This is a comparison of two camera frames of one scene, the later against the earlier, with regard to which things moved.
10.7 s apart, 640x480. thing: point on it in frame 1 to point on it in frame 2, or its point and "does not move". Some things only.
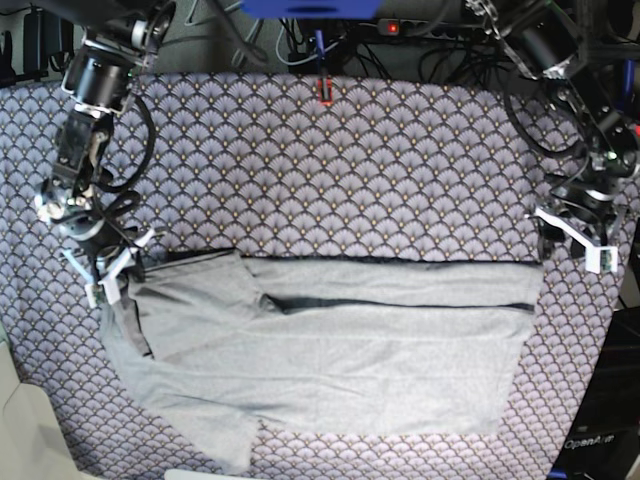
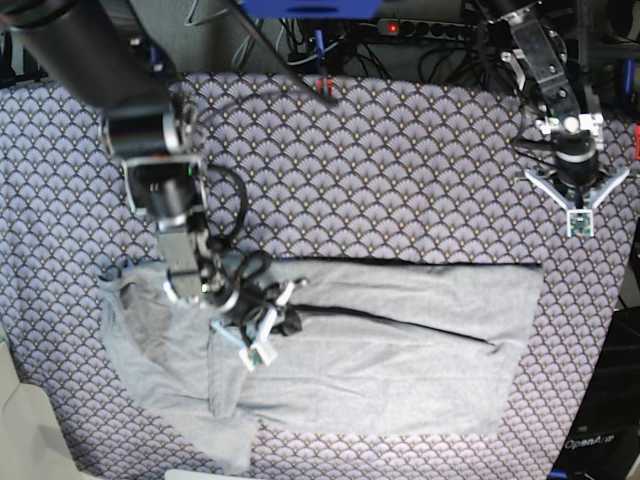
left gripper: (94, 236) to (257, 305)
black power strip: (431, 29) does not move
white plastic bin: (32, 443) does not move
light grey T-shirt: (221, 346) does not move
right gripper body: (590, 195) to (577, 158)
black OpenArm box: (602, 441) does not move
